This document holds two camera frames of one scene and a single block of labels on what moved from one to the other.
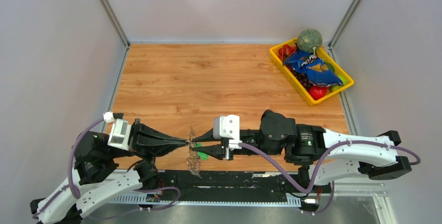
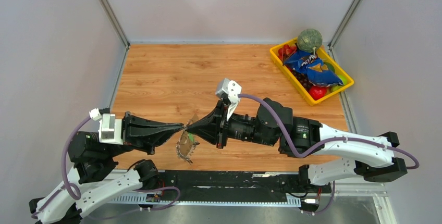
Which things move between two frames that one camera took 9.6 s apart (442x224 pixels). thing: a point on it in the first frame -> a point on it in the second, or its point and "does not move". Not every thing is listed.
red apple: [317, 92] does not move
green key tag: [204, 156] -> [191, 136]
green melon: [309, 40] does not move
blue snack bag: [317, 74] does not move
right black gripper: [216, 151] -> [213, 127]
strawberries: [286, 50] does not move
